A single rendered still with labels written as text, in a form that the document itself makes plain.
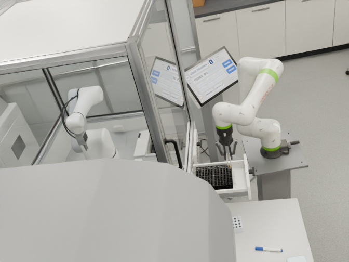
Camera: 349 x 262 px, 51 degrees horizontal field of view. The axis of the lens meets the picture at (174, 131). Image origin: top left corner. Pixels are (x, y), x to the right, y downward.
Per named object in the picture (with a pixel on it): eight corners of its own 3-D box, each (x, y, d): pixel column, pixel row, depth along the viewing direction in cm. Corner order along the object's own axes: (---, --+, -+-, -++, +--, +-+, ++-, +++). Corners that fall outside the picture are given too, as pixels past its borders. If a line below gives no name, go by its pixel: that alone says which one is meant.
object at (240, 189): (244, 166, 231) (243, 159, 228) (247, 196, 211) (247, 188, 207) (183, 172, 238) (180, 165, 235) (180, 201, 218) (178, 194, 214)
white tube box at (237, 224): (240, 220, 207) (240, 215, 205) (243, 232, 201) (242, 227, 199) (219, 223, 209) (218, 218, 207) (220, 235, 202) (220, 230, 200)
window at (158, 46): (190, 121, 255) (161, -19, 199) (184, 218, 187) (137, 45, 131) (189, 121, 255) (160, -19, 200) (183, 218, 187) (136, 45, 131)
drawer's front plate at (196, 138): (199, 141, 264) (196, 128, 257) (198, 168, 241) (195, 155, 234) (196, 141, 264) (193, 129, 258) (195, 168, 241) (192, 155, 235)
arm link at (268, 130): (261, 135, 250) (259, 114, 238) (284, 140, 242) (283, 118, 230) (254, 148, 242) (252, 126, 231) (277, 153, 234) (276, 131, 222)
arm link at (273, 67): (266, 70, 226) (265, 53, 218) (286, 72, 219) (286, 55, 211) (255, 88, 216) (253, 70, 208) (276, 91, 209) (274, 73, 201)
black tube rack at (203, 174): (232, 171, 229) (231, 164, 226) (233, 192, 215) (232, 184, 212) (197, 174, 233) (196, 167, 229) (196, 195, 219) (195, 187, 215)
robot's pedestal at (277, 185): (288, 208, 301) (287, 136, 257) (299, 238, 277) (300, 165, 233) (252, 213, 304) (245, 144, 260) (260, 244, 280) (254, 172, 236)
